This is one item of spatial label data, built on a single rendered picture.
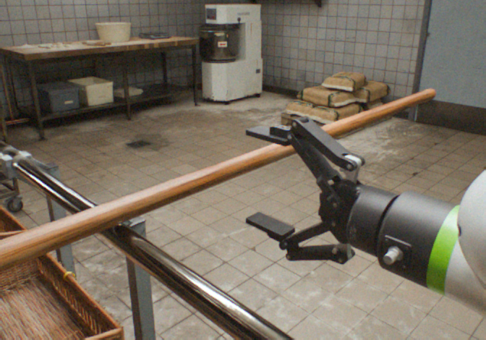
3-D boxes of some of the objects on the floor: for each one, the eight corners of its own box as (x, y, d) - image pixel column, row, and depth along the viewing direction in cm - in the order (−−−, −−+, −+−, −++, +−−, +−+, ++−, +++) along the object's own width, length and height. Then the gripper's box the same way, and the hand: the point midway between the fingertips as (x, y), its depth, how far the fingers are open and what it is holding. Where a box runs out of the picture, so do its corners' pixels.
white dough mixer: (218, 108, 582) (216, 5, 536) (191, 101, 621) (186, 4, 574) (264, 97, 643) (265, 4, 597) (237, 91, 682) (236, 3, 635)
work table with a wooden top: (40, 140, 453) (24, 53, 421) (13, 125, 506) (-3, 47, 474) (201, 105, 598) (198, 38, 566) (167, 96, 651) (163, 35, 619)
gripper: (390, 127, 41) (233, 93, 55) (364, 333, 50) (234, 259, 64) (423, 113, 46) (271, 85, 60) (394, 302, 55) (267, 239, 69)
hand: (258, 177), depth 61 cm, fingers open, 13 cm apart
